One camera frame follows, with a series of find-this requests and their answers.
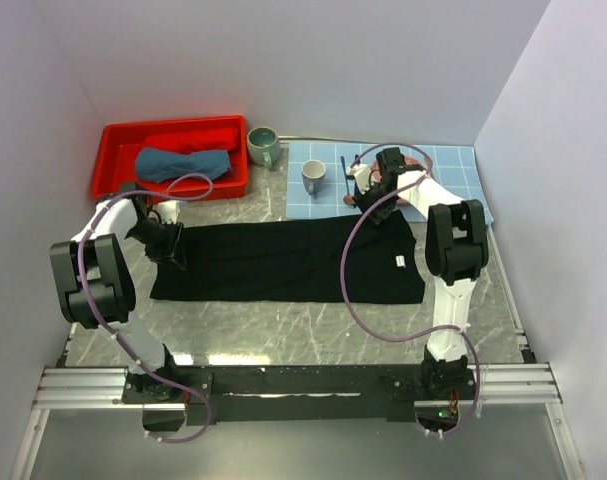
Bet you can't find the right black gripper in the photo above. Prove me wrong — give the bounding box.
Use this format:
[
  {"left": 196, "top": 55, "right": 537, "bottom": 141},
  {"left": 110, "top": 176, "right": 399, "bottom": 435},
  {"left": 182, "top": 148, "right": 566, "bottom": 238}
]
[{"left": 352, "top": 180, "right": 398, "bottom": 228}]

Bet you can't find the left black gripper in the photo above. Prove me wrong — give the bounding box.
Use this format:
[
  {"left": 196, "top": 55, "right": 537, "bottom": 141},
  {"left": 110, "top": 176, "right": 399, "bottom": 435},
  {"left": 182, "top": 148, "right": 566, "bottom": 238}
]
[{"left": 127, "top": 218, "right": 187, "bottom": 270}]

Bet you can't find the black t shirt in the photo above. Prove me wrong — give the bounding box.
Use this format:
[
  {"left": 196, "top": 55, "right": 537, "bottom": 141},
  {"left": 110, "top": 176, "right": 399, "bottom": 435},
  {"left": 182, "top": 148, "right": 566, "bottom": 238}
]
[{"left": 150, "top": 211, "right": 425, "bottom": 305}]

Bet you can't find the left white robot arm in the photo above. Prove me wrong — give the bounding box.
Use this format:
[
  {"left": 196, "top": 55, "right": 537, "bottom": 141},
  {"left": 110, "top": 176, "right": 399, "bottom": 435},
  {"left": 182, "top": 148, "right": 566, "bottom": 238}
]
[{"left": 49, "top": 184, "right": 187, "bottom": 402}]

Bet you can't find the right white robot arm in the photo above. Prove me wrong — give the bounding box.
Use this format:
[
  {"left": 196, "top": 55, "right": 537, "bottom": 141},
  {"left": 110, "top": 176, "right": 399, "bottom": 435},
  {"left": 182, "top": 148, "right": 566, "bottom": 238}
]
[{"left": 340, "top": 143, "right": 489, "bottom": 364}]

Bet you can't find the pink dotted plate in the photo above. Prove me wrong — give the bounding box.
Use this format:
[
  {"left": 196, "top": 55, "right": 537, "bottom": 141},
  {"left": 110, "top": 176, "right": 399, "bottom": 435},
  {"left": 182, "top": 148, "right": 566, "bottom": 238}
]
[{"left": 370, "top": 154, "right": 427, "bottom": 206}]

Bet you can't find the grey white mug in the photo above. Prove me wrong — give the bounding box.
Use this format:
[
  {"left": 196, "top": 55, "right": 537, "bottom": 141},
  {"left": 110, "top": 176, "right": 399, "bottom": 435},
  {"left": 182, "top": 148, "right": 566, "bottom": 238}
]
[{"left": 301, "top": 159, "right": 327, "bottom": 196}]

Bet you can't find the blue rolled t shirt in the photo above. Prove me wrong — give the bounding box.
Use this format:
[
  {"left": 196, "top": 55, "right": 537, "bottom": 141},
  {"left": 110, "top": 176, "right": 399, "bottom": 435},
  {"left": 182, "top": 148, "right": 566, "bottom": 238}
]
[{"left": 135, "top": 148, "right": 232, "bottom": 183}]

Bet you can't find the blue grid placemat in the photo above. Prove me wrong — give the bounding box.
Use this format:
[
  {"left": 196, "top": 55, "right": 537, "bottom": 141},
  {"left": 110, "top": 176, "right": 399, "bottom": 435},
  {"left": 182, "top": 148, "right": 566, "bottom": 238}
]
[{"left": 286, "top": 140, "right": 487, "bottom": 220}]

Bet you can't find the red plastic bin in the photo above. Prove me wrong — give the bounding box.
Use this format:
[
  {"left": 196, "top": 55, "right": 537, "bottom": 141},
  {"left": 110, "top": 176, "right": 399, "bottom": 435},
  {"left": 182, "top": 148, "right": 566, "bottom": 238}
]
[{"left": 90, "top": 115, "right": 249, "bottom": 200}]

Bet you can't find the green ceramic mug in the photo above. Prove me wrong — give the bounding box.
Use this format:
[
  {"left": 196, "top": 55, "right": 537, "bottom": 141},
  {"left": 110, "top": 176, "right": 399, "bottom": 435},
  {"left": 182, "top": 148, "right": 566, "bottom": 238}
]
[{"left": 246, "top": 126, "right": 281, "bottom": 169}]

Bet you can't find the blue handled spoon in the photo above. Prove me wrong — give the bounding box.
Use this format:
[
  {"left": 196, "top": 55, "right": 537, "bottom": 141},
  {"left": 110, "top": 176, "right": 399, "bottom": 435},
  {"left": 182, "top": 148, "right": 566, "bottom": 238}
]
[{"left": 340, "top": 155, "right": 358, "bottom": 208}]

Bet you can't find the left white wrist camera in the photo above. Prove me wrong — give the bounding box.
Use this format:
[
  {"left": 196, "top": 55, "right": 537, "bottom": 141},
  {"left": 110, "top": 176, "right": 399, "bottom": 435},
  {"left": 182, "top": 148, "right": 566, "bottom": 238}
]
[{"left": 154, "top": 200, "right": 185, "bottom": 224}]

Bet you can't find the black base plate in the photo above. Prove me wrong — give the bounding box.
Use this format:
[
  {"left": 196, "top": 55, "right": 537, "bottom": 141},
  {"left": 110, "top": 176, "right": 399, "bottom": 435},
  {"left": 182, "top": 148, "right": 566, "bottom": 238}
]
[{"left": 121, "top": 364, "right": 476, "bottom": 426}]

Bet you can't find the aluminium rail frame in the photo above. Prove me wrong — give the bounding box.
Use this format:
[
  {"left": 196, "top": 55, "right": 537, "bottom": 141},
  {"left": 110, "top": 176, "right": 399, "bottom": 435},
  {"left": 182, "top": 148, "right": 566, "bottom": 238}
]
[{"left": 12, "top": 253, "right": 587, "bottom": 479}]

